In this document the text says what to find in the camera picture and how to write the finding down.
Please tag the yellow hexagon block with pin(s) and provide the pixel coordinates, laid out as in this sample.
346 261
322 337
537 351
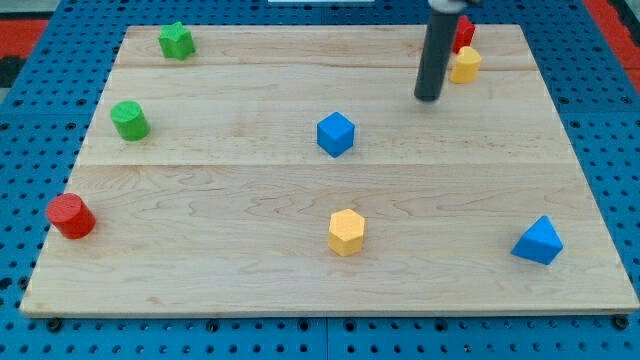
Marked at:
346 232

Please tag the yellow heart block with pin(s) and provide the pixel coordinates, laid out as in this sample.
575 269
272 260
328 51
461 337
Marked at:
466 66

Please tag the blue cube block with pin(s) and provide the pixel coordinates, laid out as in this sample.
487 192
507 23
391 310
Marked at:
335 134

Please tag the wooden board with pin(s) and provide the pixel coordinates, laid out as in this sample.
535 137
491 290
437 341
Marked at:
223 209

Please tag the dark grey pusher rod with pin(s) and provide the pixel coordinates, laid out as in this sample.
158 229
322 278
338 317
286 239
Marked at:
437 46

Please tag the green star block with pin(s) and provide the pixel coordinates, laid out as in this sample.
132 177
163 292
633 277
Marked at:
176 41

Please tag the green cylinder block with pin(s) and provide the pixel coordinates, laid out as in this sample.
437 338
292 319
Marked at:
129 120

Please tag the blue triangle block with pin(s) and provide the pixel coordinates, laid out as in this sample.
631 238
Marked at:
539 243

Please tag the red cylinder block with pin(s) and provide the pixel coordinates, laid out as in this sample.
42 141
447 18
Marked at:
69 214

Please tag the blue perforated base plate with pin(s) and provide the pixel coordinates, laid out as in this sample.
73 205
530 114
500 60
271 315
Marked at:
49 107

